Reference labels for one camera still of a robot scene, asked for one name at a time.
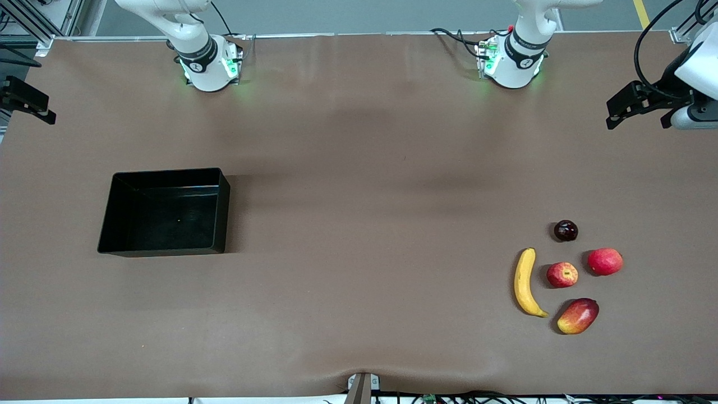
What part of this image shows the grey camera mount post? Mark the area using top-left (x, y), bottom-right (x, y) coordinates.
top-left (344, 372), bottom-right (381, 404)

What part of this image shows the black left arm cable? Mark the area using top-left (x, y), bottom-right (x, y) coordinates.
top-left (634, 0), bottom-right (718, 102)

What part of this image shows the black left base cable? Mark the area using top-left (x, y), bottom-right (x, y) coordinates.
top-left (431, 27), bottom-right (494, 57)

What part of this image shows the red yellow mango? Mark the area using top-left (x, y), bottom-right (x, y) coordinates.
top-left (557, 298), bottom-right (600, 335)

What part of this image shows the yellow banana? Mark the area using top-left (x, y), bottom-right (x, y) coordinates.
top-left (514, 247), bottom-right (550, 319)

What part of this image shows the black plastic box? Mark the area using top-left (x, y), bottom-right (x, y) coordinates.
top-left (97, 167), bottom-right (231, 258)

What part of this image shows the black base cable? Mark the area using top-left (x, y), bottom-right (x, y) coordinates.
top-left (431, 27), bottom-right (494, 57)
top-left (210, 0), bottom-right (247, 40)

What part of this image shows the red round apple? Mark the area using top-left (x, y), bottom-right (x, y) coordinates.
top-left (587, 247), bottom-right (624, 277)

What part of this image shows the black right base cable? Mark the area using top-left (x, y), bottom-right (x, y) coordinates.
top-left (210, 0), bottom-right (247, 40)

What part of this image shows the aluminium frame profile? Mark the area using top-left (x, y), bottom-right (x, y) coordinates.
top-left (0, 0), bottom-right (85, 57)
top-left (670, 0), bottom-right (718, 45)

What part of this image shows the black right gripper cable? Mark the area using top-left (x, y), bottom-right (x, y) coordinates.
top-left (0, 44), bottom-right (43, 68)

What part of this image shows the small red yellow apple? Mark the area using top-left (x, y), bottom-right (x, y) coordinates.
top-left (546, 261), bottom-right (579, 289)

